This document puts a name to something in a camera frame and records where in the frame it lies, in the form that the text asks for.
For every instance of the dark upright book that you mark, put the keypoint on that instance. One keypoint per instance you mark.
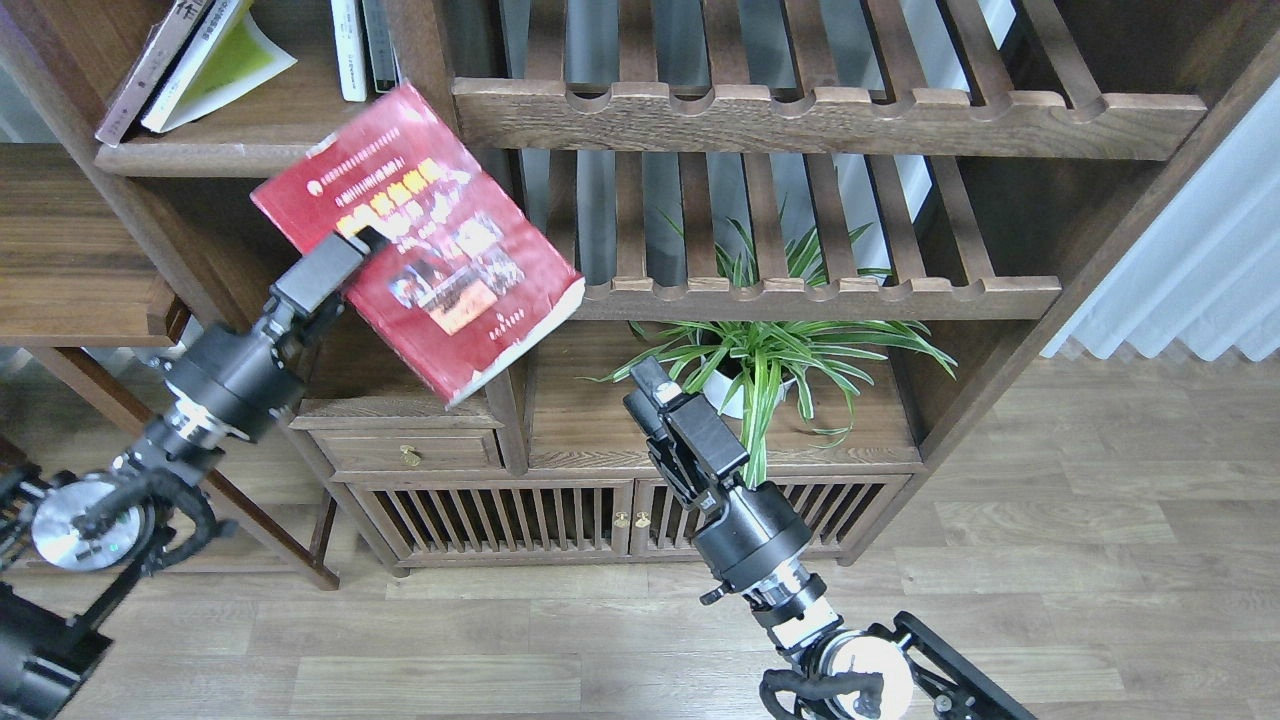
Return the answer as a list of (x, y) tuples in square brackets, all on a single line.
[(383, 60)]

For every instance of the white curtain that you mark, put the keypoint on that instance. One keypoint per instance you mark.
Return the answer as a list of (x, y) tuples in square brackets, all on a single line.
[(1205, 275)]

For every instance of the green spider plant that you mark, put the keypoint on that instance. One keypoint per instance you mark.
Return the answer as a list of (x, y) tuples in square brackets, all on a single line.
[(758, 358)]

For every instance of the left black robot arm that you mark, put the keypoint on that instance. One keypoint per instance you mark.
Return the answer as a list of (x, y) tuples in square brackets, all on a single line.
[(145, 512)]

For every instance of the dark maroon book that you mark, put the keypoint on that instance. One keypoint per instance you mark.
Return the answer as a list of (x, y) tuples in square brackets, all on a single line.
[(163, 45)]

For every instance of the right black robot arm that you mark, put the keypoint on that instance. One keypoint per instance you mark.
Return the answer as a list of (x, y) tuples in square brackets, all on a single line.
[(834, 672)]

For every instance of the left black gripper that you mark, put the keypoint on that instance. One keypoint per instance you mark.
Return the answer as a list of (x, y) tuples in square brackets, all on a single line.
[(233, 384)]

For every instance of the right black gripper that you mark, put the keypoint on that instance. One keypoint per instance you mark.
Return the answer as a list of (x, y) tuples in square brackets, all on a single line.
[(751, 537)]

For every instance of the white upright book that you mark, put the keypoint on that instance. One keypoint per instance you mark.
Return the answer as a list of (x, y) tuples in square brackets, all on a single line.
[(350, 54)]

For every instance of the brass drawer knob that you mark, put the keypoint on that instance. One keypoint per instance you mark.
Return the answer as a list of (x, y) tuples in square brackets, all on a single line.
[(410, 456)]

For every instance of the yellow green cover book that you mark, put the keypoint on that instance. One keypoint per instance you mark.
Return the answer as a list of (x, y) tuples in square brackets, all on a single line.
[(228, 56)]

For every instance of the dark wooden bookshelf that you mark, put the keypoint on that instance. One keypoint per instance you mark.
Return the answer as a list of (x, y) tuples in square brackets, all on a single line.
[(781, 160)]

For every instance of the red cover book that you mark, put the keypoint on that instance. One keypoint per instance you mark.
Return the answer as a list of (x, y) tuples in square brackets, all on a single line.
[(467, 284)]

